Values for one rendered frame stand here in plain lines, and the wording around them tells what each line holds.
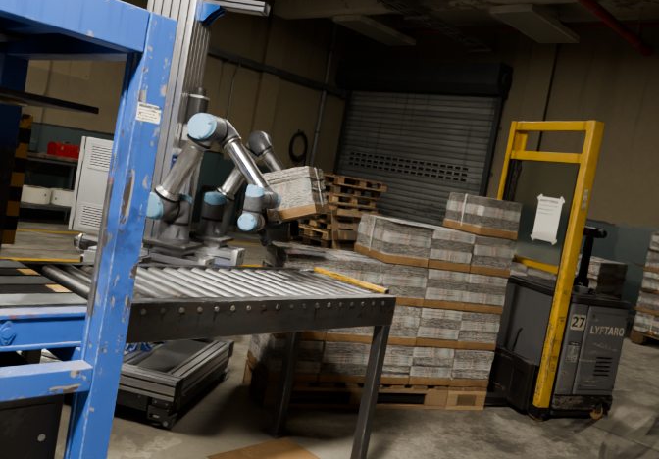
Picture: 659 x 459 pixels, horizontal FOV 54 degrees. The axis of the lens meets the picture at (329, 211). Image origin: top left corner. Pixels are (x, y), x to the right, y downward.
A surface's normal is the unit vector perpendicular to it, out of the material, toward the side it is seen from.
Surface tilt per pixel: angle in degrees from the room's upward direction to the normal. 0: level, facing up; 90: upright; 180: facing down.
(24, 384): 90
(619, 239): 90
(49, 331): 90
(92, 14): 90
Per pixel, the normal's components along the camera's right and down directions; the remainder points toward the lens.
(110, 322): 0.71, 0.16
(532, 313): -0.90, -0.14
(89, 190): -0.16, 0.03
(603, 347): 0.40, 0.12
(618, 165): -0.68, -0.08
